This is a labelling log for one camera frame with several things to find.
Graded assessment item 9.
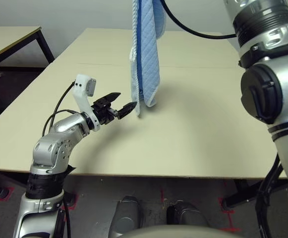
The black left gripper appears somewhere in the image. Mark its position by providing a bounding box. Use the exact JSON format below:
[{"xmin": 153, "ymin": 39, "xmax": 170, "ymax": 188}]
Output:
[{"xmin": 90, "ymin": 92, "xmax": 138, "ymax": 124}]

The light blue towel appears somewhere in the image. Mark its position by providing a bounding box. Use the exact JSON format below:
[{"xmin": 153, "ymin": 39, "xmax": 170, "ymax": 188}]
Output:
[{"xmin": 128, "ymin": 0, "xmax": 167, "ymax": 117}]

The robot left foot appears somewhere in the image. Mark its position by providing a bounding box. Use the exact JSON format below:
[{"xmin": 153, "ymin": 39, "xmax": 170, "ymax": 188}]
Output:
[{"xmin": 108, "ymin": 195, "xmax": 144, "ymax": 238}]

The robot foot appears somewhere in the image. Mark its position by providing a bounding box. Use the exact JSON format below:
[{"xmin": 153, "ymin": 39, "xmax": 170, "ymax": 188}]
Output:
[
  {"xmin": 108, "ymin": 195, "xmax": 144, "ymax": 238},
  {"xmin": 167, "ymin": 200, "xmax": 210, "ymax": 228}
]

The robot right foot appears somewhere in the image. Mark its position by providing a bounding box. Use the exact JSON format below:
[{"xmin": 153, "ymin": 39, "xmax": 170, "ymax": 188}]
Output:
[{"xmin": 167, "ymin": 200, "xmax": 210, "ymax": 228}]

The grey robot torso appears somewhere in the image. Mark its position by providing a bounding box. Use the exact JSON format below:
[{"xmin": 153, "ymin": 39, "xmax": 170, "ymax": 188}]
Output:
[{"xmin": 118, "ymin": 224, "xmax": 233, "ymax": 238}]

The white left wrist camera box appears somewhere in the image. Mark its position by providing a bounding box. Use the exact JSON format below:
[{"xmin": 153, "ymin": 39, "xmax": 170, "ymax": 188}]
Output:
[{"xmin": 71, "ymin": 73, "xmax": 101, "ymax": 132}]

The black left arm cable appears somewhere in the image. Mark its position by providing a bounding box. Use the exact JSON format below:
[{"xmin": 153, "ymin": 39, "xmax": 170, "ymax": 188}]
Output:
[{"xmin": 42, "ymin": 81, "xmax": 90, "ymax": 238}]

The beige side table black frame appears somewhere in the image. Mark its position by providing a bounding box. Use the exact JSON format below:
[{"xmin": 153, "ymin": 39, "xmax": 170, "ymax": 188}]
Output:
[{"xmin": 0, "ymin": 26, "xmax": 55, "ymax": 112}]

